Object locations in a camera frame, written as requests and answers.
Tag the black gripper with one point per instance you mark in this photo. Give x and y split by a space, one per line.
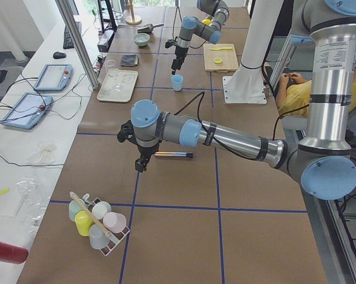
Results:
146 151
179 54

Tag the light blue paper cup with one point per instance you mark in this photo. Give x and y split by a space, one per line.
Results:
177 82

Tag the white plastic cup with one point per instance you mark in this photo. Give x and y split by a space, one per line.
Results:
100 209

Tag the pink plastic cup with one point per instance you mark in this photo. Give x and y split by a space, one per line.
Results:
114 221

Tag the green plastic cup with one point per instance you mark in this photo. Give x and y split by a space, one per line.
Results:
73 209

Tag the yellow plastic cup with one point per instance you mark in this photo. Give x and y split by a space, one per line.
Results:
83 223

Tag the grey plastic cup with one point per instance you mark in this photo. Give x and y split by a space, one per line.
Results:
97 238

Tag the steel muddler black tip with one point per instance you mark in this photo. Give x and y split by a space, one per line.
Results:
174 154

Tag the grey folded cloth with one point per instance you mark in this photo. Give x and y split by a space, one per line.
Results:
129 60

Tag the green bowl of ice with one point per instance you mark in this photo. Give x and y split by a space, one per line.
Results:
141 39

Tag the wooden cutting board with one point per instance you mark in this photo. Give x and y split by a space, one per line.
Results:
220 61

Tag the cream bear serving tray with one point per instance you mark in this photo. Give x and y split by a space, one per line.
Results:
127 79

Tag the steel ice scoop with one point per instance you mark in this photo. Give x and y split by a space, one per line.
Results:
148 28

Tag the yellow plastic knife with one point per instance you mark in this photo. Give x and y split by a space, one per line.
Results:
221 48

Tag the clear wine glass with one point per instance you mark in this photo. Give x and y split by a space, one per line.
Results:
112 71

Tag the whole yellow lemons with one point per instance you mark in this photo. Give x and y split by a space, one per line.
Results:
206 21

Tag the round wooden stand base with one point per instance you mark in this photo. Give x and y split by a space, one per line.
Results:
132 18

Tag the upper teach pendant tablet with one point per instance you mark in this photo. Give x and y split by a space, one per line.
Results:
54 78

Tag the teach pendant tablet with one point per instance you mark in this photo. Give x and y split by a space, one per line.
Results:
28 111
54 78

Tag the lower teach pendant tablet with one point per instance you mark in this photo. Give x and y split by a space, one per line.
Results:
28 111

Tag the black computer mouse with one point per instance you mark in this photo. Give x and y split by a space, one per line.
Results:
59 55

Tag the black keyboard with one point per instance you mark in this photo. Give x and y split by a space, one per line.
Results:
67 39

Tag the person in yellow shirt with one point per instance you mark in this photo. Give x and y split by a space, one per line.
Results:
297 95

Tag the red bottle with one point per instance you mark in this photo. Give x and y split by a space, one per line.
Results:
12 254

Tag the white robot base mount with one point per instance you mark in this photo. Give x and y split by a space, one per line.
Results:
246 85

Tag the wooden rack handle stick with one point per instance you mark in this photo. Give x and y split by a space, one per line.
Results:
76 198

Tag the white wire cup rack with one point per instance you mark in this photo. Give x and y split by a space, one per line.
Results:
116 238

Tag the aluminium frame post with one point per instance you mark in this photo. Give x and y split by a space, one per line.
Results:
66 13

